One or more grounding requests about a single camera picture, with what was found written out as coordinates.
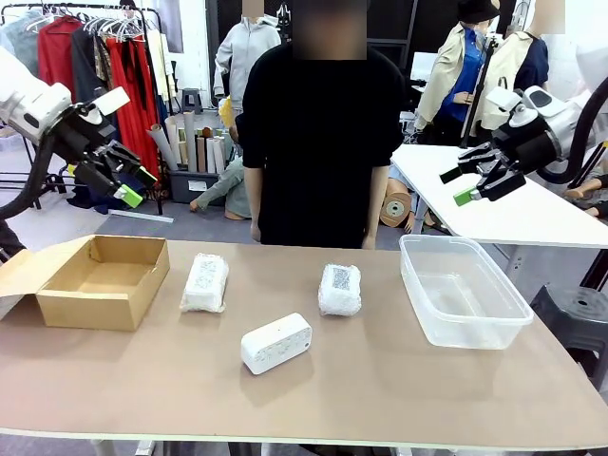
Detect leaning grey paper roll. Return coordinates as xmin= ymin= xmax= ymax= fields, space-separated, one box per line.
xmin=146 ymin=123 xmax=180 ymax=172

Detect clear plastic container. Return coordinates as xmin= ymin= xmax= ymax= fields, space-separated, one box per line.
xmin=398 ymin=233 xmax=535 ymax=352

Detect black hanging garment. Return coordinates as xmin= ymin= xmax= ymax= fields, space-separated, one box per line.
xmin=70 ymin=28 xmax=113 ymax=115

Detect white board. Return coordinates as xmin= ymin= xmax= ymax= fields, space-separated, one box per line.
xmin=410 ymin=50 xmax=441 ymax=82

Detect pale blue hanging garment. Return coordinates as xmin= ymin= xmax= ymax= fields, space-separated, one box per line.
xmin=0 ymin=9 xmax=42 ymax=77

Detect mannequin in beige vest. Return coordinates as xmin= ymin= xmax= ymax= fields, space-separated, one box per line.
xmin=479 ymin=18 xmax=552 ymax=139

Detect black stand pole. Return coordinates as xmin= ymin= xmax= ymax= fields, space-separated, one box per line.
xmin=459 ymin=35 xmax=503 ymax=148

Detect beige paper roll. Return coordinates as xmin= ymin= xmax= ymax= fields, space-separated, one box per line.
xmin=164 ymin=116 xmax=189 ymax=167

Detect lying bare mannequin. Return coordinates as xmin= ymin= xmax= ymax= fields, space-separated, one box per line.
xmin=563 ymin=161 xmax=608 ymax=218

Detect bubble-wrapped white clock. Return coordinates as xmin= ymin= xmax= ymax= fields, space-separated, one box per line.
xmin=179 ymin=252 xmax=231 ymax=314
xmin=316 ymin=262 xmax=363 ymax=318

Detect black plastic stool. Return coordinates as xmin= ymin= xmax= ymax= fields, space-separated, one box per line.
xmin=529 ymin=283 xmax=608 ymax=379

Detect yellow bag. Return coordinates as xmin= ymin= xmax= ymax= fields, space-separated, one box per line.
xmin=218 ymin=94 xmax=238 ymax=128

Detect tall grey paper roll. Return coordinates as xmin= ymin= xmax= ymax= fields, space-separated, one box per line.
xmin=183 ymin=111 xmax=199 ymax=173

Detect mannequin in beige coat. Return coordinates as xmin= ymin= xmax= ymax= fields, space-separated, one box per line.
xmin=413 ymin=0 xmax=490 ymax=146

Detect red coat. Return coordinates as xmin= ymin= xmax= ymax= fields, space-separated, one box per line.
xmin=37 ymin=16 xmax=82 ymax=104

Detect black hat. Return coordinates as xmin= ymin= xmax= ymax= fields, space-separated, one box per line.
xmin=456 ymin=0 xmax=501 ymax=24

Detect thick brown cardboard spool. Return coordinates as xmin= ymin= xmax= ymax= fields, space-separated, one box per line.
xmin=378 ymin=178 xmax=413 ymax=233

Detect open brown cardboard box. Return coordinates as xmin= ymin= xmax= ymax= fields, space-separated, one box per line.
xmin=0 ymin=234 xmax=171 ymax=333

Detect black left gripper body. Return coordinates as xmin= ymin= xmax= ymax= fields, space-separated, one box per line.
xmin=48 ymin=106 xmax=119 ymax=168

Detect person's right forearm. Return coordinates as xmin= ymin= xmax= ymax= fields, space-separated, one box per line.
xmin=242 ymin=163 xmax=265 ymax=224

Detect white background table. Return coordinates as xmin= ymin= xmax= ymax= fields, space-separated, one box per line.
xmin=389 ymin=142 xmax=608 ymax=251

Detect white floor bar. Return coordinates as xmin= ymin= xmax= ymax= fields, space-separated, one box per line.
xmin=107 ymin=208 xmax=176 ymax=224

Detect long red dress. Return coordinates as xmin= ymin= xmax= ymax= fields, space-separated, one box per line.
xmin=104 ymin=37 xmax=161 ymax=186

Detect cream hanging garment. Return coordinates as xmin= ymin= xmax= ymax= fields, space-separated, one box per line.
xmin=145 ymin=30 xmax=178 ymax=104

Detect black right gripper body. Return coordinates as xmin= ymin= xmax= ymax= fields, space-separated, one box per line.
xmin=493 ymin=123 xmax=558 ymax=180

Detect small grey step stool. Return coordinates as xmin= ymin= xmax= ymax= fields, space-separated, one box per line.
xmin=180 ymin=88 xmax=204 ymax=115

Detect white rectangular box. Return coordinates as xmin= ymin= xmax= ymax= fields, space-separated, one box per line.
xmin=239 ymin=312 xmax=314 ymax=376

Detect grey storage bin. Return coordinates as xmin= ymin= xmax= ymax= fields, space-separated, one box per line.
xmin=168 ymin=168 xmax=229 ymax=205

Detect seated mannequin in grey-green clothes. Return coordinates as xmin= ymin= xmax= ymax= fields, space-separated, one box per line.
xmin=189 ymin=156 xmax=252 ymax=220

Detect dark clothes pile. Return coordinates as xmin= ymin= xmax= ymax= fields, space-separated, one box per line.
xmin=66 ymin=180 xmax=143 ymax=216

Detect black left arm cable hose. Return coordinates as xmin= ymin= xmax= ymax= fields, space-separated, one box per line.
xmin=0 ymin=125 xmax=61 ymax=222

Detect black metal clothes rack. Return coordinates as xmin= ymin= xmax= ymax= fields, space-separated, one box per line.
xmin=0 ymin=2 xmax=165 ymax=218

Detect person in black sweater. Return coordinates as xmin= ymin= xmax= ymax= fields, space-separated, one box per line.
xmin=236 ymin=0 xmax=408 ymax=251

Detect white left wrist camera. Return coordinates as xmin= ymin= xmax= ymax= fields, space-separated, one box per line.
xmin=92 ymin=85 xmax=131 ymax=117

